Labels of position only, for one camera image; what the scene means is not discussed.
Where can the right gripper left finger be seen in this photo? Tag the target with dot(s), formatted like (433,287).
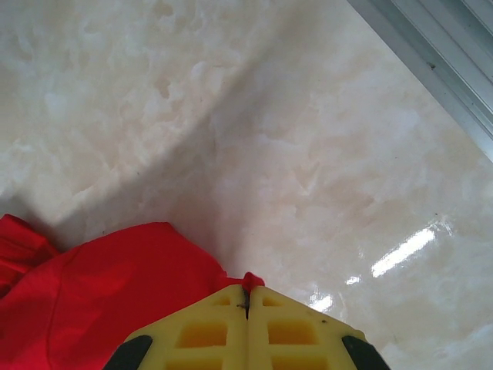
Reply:
(200,331)

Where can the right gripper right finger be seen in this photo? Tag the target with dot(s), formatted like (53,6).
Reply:
(300,331)

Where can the red t-shirt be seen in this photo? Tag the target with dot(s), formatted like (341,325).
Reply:
(115,293)

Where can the aluminium frame post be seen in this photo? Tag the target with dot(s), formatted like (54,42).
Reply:
(435,50)

